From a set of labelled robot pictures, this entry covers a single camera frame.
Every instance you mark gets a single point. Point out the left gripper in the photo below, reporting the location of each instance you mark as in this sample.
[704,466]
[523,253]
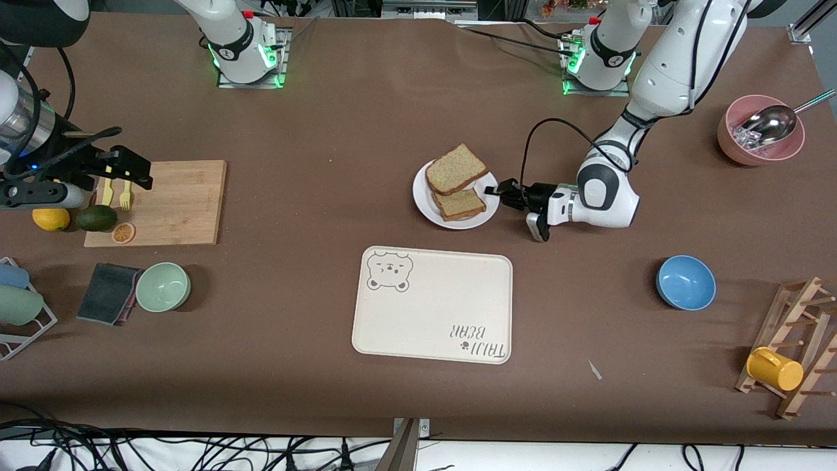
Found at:
[540,194]

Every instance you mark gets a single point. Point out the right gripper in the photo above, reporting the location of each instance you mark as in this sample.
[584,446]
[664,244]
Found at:
[73,163]

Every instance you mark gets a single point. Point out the brown bread slice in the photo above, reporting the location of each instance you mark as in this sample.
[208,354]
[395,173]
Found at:
[454,170]
[461,206]

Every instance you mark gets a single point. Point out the white round plate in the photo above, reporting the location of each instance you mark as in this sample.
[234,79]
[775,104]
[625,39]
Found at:
[422,196]

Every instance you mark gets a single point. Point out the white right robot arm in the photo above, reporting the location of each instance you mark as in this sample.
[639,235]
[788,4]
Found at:
[229,39]

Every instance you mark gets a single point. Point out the pale yellow plastic knife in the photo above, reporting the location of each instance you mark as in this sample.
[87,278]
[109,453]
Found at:
[106,193]

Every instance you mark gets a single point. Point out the pale yellow plastic fork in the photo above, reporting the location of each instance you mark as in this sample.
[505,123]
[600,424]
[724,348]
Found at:
[126,196]

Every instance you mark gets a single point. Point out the dark green avocado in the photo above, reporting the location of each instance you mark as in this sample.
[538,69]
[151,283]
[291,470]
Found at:
[96,218]

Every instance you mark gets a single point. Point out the toy orange slice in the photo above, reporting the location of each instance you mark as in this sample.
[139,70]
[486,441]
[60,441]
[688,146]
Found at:
[123,233]

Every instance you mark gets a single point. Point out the wooden cutting board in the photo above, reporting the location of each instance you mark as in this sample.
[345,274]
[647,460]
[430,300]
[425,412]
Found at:
[176,203]

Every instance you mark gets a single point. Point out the yellow lemon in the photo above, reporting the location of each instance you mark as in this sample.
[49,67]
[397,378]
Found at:
[51,220]

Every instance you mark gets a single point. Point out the pale green bowl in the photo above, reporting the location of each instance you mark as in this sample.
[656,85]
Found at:
[163,286]

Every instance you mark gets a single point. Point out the dark grey folded cloth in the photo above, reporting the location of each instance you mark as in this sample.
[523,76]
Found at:
[104,294]

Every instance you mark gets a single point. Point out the cream bear print tray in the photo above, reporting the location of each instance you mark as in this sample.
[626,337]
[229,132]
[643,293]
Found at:
[431,307]

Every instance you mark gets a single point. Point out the light blue cup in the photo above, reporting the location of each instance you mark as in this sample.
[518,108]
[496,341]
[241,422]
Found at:
[13,277]

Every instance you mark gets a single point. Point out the grey green cup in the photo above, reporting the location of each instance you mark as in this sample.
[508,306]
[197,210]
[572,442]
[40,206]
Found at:
[19,305]

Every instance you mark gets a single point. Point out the small grey tape scrap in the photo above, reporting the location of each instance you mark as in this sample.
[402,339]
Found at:
[594,369]

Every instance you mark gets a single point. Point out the blue bowl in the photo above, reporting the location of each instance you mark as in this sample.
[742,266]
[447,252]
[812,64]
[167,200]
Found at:
[686,282]

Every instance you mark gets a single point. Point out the grey equipment box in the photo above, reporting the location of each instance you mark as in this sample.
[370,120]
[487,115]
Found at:
[428,10]

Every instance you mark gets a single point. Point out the clear crinkled plastic pieces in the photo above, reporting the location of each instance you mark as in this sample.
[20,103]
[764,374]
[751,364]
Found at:
[745,139]

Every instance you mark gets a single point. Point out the shiny metal scoop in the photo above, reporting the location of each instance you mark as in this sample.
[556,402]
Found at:
[771,124]

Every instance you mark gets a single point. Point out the pink bowl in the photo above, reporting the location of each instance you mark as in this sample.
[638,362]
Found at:
[785,154]

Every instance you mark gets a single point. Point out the wooden peg drying rack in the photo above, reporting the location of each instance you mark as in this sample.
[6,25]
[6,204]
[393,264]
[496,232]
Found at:
[776,330]

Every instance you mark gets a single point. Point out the yellow plastic mug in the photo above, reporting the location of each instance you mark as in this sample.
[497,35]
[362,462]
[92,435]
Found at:
[778,373]

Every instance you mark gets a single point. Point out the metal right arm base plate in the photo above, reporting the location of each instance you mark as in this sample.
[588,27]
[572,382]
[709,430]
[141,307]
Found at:
[225,83]

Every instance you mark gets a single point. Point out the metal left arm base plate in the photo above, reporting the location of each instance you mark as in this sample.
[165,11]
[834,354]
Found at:
[618,91]

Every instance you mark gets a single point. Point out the metal table edge bracket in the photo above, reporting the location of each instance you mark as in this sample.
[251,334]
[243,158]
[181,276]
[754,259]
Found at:
[402,451]

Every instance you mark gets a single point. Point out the silver aluminium frame bracket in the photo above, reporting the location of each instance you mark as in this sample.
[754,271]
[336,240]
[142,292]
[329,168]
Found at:
[803,29]

